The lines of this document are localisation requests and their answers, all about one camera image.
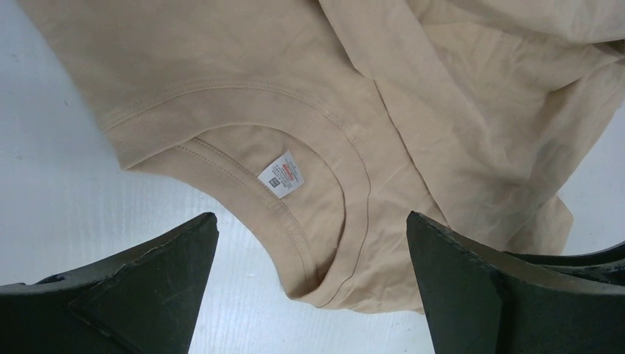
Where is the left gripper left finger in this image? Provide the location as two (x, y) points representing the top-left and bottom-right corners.
(1, 212), (219, 353)

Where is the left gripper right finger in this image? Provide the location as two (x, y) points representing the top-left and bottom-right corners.
(406, 212), (624, 353)

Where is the beige t shirt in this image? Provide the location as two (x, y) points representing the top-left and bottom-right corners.
(20, 1), (624, 313)

